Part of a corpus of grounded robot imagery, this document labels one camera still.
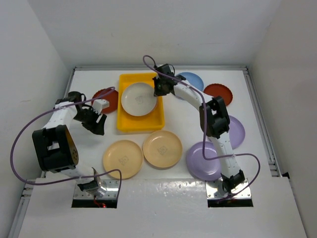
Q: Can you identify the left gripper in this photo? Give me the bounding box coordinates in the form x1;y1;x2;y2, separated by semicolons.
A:
73;106;106;135

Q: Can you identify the white cream plate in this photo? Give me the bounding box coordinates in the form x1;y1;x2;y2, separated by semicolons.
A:
121;82;158;117

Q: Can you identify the blue plate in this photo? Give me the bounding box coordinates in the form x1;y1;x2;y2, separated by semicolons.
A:
176;72;204;91

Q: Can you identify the peach plate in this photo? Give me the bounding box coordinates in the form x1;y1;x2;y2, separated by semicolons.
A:
103;140;144;179
143;130;183;169

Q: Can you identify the red scalloped plate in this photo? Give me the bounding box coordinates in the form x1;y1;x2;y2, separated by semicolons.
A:
204;83;233;106
93;89;118;114

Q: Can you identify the purple plate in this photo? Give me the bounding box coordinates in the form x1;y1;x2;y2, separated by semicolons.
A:
229;116;246;149
186;142;221;181

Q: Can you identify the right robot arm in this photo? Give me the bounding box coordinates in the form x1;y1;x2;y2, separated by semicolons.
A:
153;64;245;193

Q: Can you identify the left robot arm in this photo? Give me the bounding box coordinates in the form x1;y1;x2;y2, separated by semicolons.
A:
32;91;109;196

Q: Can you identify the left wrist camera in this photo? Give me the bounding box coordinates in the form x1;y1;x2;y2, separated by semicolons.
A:
92;99;109;114

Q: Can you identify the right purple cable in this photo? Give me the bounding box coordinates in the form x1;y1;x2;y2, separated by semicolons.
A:
142;55;261;201

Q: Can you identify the purple cable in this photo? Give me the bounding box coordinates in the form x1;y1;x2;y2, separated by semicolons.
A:
10;86;122;198
142;55;261;201

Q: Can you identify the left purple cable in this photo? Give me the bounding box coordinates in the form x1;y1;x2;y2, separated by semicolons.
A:
10;86;122;198

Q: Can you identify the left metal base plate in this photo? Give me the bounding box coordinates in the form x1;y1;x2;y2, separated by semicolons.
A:
73;179;119;200

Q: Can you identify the metal base plate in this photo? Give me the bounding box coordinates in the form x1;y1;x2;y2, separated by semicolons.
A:
73;179;119;200
205;179;252;201

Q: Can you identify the aluminium frame rail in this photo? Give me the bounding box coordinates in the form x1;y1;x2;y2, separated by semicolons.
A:
243;67;282;177

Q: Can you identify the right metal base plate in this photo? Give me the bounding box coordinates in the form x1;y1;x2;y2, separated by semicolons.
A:
205;179;252;201

